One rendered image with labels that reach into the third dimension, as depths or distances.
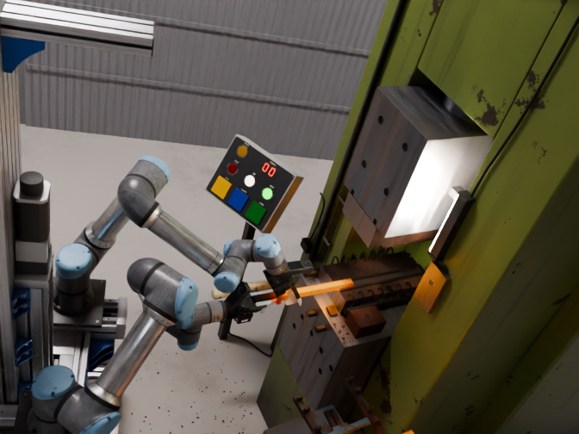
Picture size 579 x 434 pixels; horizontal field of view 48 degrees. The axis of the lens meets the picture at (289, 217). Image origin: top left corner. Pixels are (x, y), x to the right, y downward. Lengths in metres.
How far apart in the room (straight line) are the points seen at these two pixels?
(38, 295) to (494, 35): 1.50
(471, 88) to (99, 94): 3.02
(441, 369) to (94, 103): 3.10
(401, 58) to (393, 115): 0.27
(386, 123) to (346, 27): 2.34
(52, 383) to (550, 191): 1.47
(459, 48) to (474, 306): 0.79
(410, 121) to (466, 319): 0.65
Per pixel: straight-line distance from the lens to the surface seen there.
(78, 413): 1.96
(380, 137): 2.14
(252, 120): 4.65
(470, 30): 2.03
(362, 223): 2.26
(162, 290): 1.91
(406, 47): 2.25
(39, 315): 2.08
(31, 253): 1.92
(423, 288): 2.24
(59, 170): 4.38
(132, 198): 2.02
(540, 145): 1.84
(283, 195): 2.61
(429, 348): 2.32
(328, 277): 2.52
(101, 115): 4.63
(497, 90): 1.94
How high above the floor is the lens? 2.69
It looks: 39 degrees down
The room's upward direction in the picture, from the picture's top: 17 degrees clockwise
